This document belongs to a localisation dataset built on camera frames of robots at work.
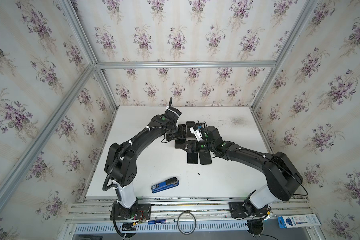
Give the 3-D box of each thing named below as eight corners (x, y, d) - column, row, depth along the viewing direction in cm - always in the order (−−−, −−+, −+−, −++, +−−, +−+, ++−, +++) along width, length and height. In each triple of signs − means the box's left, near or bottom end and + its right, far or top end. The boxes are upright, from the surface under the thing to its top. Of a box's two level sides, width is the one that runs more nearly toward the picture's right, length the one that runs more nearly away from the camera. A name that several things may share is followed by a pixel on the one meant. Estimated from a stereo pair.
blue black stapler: (153, 195, 80) (152, 192, 76) (151, 189, 82) (150, 186, 78) (179, 184, 84) (179, 181, 79) (176, 179, 86) (176, 175, 82)
